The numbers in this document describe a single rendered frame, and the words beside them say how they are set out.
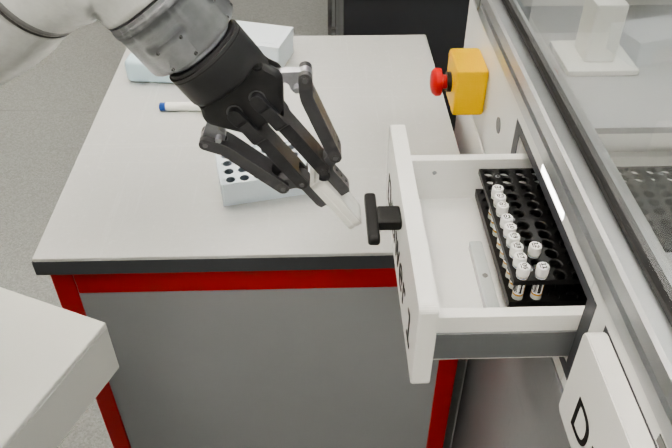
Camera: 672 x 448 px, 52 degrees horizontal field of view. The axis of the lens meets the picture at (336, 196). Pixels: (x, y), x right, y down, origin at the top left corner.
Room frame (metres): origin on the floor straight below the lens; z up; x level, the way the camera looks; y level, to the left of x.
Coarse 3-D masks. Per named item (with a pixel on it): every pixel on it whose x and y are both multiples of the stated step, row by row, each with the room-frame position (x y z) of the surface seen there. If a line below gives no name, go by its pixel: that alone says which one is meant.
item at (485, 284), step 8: (472, 248) 0.56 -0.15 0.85; (480, 248) 0.56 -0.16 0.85; (472, 256) 0.55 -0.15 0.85; (480, 256) 0.54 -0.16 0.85; (472, 264) 0.54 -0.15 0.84; (480, 264) 0.53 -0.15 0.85; (480, 272) 0.52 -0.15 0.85; (488, 272) 0.52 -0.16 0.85; (480, 280) 0.51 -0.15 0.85; (488, 280) 0.51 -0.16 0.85; (480, 288) 0.50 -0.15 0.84; (488, 288) 0.50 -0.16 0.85; (488, 296) 0.48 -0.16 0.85; (496, 296) 0.48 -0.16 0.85; (488, 304) 0.47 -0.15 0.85; (496, 304) 0.47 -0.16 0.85
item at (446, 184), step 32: (416, 160) 0.66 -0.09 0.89; (448, 160) 0.66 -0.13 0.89; (480, 160) 0.66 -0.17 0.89; (512, 160) 0.66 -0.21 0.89; (448, 192) 0.66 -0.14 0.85; (448, 224) 0.61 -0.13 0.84; (480, 224) 0.61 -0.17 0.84; (448, 256) 0.56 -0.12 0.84; (448, 288) 0.51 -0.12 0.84; (448, 320) 0.42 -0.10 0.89; (480, 320) 0.42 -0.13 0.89; (512, 320) 0.42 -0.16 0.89; (544, 320) 0.42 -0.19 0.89; (576, 320) 0.42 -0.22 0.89; (448, 352) 0.41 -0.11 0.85; (480, 352) 0.41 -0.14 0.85; (512, 352) 0.42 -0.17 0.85; (544, 352) 0.42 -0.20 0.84
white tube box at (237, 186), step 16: (288, 144) 0.83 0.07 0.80; (224, 160) 0.79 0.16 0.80; (304, 160) 0.79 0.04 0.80; (224, 176) 0.75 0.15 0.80; (240, 176) 0.76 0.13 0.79; (224, 192) 0.73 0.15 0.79; (240, 192) 0.74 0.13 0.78; (256, 192) 0.74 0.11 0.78; (272, 192) 0.75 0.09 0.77; (288, 192) 0.75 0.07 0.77; (304, 192) 0.76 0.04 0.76
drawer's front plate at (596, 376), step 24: (600, 336) 0.37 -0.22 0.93; (576, 360) 0.37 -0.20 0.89; (600, 360) 0.34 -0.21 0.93; (576, 384) 0.36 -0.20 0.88; (600, 384) 0.33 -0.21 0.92; (624, 384) 0.32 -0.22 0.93; (600, 408) 0.32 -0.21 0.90; (624, 408) 0.30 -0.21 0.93; (600, 432) 0.30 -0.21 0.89; (624, 432) 0.28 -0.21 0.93; (648, 432) 0.28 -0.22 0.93
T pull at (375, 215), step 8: (368, 200) 0.56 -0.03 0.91; (368, 208) 0.55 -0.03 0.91; (376, 208) 0.55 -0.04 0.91; (384, 208) 0.55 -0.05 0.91; (392, 208) 0.55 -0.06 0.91; (368, 216) 0.54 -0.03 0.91; (376, 216) 0.54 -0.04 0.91; (384, 216) 0.54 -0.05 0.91; (392, 216) 0.54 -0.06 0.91; (400, 216) 0.54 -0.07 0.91; (368, 224) 0.52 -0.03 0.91; (376, 224) 0.52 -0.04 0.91; (384, 224) 0.53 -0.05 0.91; (392, 224) 0.53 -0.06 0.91; (400, 224) 0.53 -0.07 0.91; (368, 232) 0.51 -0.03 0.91; (376, 232) 0.51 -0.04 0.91; (368, 240) 0.50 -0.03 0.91; (376, 240) 0.50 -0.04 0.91
